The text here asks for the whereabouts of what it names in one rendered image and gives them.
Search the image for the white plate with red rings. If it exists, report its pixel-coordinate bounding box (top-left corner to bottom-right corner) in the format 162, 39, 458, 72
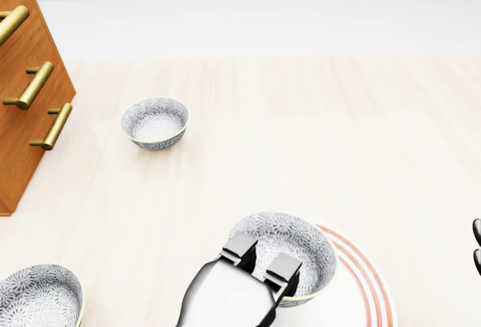
273, 223, 398, 327

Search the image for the silver and black right hand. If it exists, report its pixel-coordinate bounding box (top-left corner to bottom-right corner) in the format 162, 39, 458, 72
472, 217, 481, 277

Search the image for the brass drawer handle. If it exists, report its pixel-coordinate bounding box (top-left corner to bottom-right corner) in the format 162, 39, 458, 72
29, 102, 74, 151
2, 61, 55, 111
0, 5, 31, 48

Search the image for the patterned grey-white bowl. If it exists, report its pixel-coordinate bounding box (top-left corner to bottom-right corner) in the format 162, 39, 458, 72
120, 97, 189, 153
0, 264, 86, 327
228, 211, 338, 309

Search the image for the wooden cabinet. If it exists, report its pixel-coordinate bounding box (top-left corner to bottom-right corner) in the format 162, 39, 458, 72
0, 0, 77, 217

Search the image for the silver and black left hand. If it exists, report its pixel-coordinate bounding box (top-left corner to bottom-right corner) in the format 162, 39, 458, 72
176, 232, 304, 327

